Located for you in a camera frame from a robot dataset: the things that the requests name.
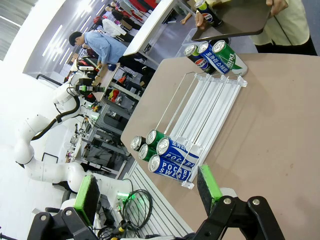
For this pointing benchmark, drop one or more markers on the green Chilsung cider can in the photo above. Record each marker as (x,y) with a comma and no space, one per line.
(232,61)

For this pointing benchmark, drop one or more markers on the person's left hand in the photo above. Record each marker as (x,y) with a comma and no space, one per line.
(276,5)

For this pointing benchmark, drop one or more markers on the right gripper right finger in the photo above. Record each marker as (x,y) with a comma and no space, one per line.
(207,190)

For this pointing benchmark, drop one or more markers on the white table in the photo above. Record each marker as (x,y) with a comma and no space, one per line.
(150,27)

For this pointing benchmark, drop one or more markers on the black Pepsi can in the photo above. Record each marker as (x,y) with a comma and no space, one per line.
(137,143)
(200,62)
(210,17)

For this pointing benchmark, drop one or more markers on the black serving tray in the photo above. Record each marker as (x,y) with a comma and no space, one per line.
(237,22)

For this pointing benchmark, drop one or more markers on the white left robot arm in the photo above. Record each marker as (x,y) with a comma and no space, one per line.
(42,172)

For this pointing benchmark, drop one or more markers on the green soda can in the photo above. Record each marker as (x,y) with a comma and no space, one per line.
(153,137)
(145,152)

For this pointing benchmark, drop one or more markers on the person in light blue shirt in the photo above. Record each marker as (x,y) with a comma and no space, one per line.
(105,47)

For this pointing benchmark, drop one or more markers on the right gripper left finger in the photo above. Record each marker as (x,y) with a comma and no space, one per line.
(86,200)

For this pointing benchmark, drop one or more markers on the person's right hand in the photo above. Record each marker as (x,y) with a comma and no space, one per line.
(201,20)

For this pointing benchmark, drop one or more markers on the person in yellow shirt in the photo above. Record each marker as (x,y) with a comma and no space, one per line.
(297,32)

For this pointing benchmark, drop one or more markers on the blue Pocari Sweat can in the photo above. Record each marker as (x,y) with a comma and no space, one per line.
(215,60)
(170,168)
(172,150)

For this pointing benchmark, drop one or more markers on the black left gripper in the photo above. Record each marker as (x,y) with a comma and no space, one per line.
(85,82)

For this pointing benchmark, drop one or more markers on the grey ribbed base plate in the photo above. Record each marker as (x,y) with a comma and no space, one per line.
(160,212)

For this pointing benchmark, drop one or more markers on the light wooden workbench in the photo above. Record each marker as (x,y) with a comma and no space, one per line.
(107,77)

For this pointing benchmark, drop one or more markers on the clear plastic storage bin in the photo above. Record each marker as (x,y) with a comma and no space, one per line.
(186,37)

